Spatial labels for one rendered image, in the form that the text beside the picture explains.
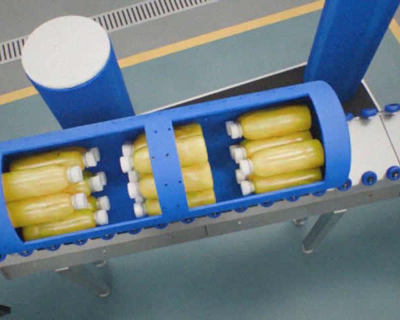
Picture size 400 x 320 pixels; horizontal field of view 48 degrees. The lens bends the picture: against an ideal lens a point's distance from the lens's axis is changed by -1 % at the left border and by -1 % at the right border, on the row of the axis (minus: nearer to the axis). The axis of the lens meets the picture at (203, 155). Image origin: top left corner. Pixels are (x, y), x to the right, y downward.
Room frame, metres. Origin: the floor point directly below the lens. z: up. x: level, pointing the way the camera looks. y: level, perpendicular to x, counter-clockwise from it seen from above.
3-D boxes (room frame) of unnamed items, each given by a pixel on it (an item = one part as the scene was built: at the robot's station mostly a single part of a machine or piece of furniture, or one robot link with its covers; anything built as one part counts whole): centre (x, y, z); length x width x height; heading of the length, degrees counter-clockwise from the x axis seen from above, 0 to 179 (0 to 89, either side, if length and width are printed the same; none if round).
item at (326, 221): (0.48, -0.46, 0.31); 0.06 x 0.06 x 0.63; 8
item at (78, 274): (0.35, 0.51, 0.31); 0.06 x 0.06 x 0.63; 8
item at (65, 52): (0.92, 0.41, 1.03); 0.28 x 0.28 x 0.01
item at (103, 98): (0.92, 0.41, 0.59); 0.28 x 0.28 x 0.88
